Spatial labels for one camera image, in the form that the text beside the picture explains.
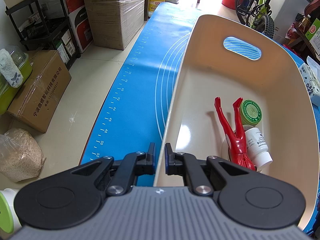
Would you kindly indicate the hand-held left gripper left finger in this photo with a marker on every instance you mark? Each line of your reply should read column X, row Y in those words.
column 146, row 160

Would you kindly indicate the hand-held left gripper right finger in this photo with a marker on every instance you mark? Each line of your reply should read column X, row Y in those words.
column 172, row 160

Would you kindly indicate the red action figure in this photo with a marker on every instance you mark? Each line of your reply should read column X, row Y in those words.
column 236, row 142

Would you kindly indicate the white pill bottle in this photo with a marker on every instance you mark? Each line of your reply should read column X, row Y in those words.
column 257, row 146

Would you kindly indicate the beige plastic bin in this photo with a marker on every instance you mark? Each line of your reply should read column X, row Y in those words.
column 212, row 80

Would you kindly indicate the green round tin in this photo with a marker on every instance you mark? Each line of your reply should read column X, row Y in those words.
column 252, row 112

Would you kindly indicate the blue silicone mat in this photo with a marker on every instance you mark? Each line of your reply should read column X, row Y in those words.
column 140, row 80

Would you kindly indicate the clear bag of pellets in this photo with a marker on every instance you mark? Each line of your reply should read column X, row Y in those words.
column 20, row 155

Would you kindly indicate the brown cardboard box with print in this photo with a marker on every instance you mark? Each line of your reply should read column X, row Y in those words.
column 37, row 92

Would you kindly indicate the taped large cardboard box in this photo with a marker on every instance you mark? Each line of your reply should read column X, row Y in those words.
column 117, row 25

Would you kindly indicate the white container with green lid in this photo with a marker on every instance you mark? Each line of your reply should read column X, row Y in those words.
column 7, row 212

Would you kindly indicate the red white appliance box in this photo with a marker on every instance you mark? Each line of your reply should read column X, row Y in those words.
column 81, row 25

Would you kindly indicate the green plastic container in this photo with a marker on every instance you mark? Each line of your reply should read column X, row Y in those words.
column 22, row 75

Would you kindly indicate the yellow plastic jug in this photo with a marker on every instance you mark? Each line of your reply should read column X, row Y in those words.
column 157, row 3

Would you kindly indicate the white tissue box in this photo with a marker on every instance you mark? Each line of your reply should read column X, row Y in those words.
column 310, row 78

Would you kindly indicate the green black bicycle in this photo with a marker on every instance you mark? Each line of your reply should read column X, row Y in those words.
column 265, row 25

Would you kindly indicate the white fluffy cloth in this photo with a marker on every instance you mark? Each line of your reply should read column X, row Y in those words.
column 10, row 67

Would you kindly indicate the black metal rack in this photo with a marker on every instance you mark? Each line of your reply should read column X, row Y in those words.
column 42, row 25

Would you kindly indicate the dark wooden table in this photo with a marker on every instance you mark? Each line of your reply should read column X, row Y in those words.
column 303, row 45

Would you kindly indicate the green white carton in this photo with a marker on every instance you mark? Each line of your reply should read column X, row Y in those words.
column 313, row 35

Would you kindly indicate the white chest freezer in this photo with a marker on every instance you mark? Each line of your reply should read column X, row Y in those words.
column 296, row 2

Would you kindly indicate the brown leather bag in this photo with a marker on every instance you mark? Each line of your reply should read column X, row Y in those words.
column 312, row 7

